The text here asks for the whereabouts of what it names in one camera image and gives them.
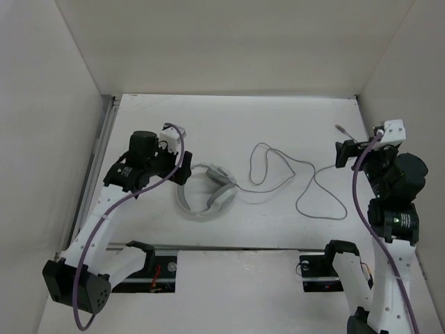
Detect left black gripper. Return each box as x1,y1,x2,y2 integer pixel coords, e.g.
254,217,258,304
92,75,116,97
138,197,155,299
146,137,191,184

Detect purple cable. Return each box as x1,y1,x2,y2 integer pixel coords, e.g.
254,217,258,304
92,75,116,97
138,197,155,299
351,129,419,334
74,122,185,331

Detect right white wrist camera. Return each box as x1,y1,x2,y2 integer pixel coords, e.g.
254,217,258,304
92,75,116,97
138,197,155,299
373,119,406,145

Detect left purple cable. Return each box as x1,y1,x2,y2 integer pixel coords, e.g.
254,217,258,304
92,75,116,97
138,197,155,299
74,122,185,331

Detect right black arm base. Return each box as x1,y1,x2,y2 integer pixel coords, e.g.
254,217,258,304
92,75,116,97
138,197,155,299
296,248,344,292

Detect grey headphone cable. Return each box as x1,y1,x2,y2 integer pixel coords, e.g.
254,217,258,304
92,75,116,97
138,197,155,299
236,124,366,221

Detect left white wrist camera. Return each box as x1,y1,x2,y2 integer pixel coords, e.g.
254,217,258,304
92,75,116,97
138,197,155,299
159,127,181,154

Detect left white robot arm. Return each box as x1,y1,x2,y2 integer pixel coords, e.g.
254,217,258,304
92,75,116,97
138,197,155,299
42,123,192,319

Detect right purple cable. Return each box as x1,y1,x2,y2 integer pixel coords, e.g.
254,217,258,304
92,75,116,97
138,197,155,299
351,129,419,334

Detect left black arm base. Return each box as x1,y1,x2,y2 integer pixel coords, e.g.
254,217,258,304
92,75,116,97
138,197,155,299
112,250,178,294

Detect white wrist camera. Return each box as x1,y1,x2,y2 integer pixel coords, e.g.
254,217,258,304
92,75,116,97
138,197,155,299
373,119,406,145
159,127,181,154

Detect aluminium side rail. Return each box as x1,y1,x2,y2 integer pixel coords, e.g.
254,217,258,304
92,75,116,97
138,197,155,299
63,95,122,248

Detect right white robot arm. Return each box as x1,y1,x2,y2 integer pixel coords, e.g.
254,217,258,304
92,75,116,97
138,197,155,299
322,138,428,333

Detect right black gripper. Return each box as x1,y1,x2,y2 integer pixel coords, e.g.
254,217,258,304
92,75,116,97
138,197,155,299
335,135,398,198

